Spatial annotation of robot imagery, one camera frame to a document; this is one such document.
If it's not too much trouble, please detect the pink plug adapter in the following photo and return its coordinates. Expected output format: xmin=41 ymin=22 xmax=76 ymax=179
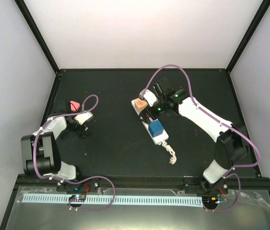
xmin=70 ymin=101 xmax=81 ymax=113

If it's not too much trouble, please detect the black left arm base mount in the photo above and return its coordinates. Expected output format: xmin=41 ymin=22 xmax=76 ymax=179
xmin=54 ymin=176 xmax=100 ymax=194

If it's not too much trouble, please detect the small green circuit board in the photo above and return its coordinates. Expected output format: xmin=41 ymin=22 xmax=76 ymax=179
xmin=69 ymin=195 xmax=86 ymax=202

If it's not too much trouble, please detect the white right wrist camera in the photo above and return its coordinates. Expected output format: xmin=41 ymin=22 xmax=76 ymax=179
xmin=139 ymin=89 xmax=158 ymax=107

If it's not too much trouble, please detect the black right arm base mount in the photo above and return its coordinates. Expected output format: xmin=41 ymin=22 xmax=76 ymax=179
xmin=180 ymin=177 xmax=228 ymax=195

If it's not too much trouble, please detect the light blue slotted cable duct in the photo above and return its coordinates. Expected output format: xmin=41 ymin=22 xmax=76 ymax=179
xmin=22 ymin=194 xmax=203 ymax=207

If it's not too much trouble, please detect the blue cube socket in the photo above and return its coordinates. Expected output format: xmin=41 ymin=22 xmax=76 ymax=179
xmin=148 ymin=120 xmax=164 ymax=138

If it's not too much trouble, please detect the beige dragon cube socket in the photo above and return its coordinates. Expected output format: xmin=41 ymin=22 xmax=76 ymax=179
xmin=134 ymin=98 xmax=148 ymax=113

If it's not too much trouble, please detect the white power strip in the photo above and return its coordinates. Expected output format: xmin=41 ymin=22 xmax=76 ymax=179
xmin=131 ymin=98 xmax=169 ymax=145

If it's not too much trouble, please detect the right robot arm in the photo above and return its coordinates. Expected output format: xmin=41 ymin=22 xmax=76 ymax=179
xmin=138 ymin=78 xmax=250 ymax=193

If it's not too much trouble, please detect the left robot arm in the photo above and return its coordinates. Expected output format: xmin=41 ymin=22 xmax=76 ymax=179
xmin=21 ymin=101 xmax=93 ymax=191

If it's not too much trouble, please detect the white coiled power cord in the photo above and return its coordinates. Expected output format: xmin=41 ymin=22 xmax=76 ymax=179
xmin=161 ymin=140 xmax=177 ymax=165

